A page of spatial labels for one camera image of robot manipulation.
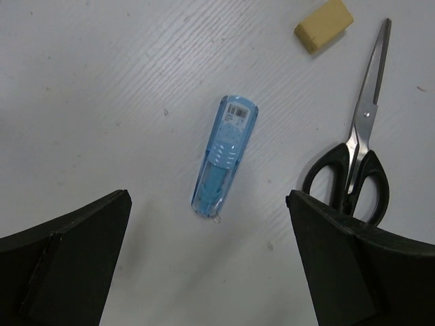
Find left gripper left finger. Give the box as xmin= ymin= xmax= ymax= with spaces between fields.
xmin=1 ymin=190 xmax=132 ymax=325

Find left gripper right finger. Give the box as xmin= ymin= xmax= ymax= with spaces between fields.
xmin=286 ymin=190 xmax=434 ymax=325

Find black handled scissors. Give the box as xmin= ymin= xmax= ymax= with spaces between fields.
xmin=302 ymin=18 xmax=392 ymax=226

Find blue correction tape dispenser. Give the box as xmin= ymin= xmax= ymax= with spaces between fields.
xmin=191 ymin=95 xmax=258 ymax=217

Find yellow eraser cube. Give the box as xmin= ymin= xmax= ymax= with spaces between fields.
xmin=294 ymin=0 xmax=353 ymax=54

